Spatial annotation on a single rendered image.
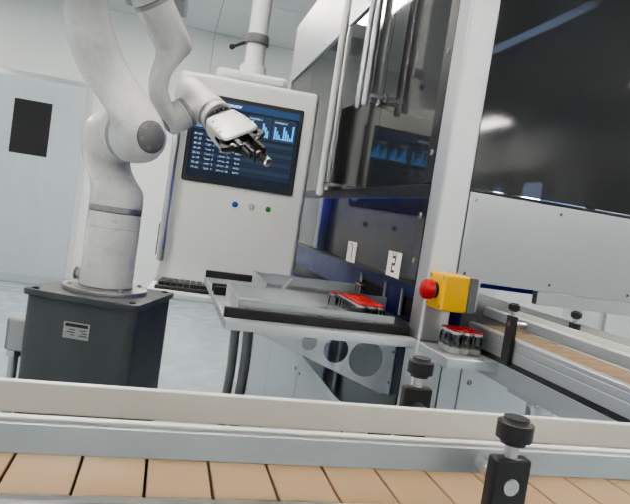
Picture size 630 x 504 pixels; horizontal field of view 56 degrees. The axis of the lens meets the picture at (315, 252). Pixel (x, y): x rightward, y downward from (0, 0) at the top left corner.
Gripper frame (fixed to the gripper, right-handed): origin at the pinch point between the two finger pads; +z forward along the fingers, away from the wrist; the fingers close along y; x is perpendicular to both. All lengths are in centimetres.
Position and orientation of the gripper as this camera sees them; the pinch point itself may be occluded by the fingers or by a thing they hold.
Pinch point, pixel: (254, 150)
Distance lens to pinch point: 142.6
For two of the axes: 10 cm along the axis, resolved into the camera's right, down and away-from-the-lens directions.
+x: 0.5, -6.9, -7.2
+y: -7.9, 4.2, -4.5
